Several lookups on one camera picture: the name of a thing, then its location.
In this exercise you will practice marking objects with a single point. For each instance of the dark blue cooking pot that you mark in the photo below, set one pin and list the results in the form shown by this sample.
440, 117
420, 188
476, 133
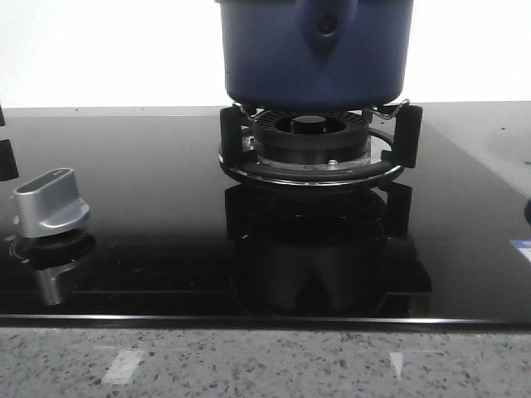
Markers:
315, 55

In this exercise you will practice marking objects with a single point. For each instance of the black right gas burner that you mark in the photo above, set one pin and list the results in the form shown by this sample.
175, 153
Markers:
317, 150

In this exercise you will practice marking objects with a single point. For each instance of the black glass gas stove top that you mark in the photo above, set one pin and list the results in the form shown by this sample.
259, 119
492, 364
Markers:
171, 241

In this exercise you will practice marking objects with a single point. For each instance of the silver stove control knob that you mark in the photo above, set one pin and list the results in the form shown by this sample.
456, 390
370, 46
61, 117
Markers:
50, 205

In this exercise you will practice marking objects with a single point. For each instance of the blue white label sticker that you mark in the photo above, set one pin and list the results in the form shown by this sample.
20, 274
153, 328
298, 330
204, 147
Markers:
523, 247

